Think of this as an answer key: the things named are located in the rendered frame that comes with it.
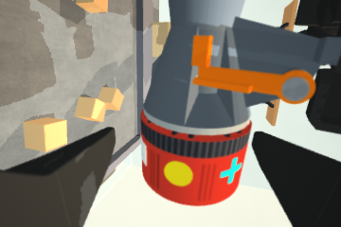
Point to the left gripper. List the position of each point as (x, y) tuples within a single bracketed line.
[(324, 107)]

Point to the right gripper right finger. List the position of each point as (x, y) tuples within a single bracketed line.
[(307, 184)]

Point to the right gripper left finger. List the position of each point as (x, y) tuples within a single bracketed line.
[(57, 189)]

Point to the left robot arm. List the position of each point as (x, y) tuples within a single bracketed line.
[(310, 13)]

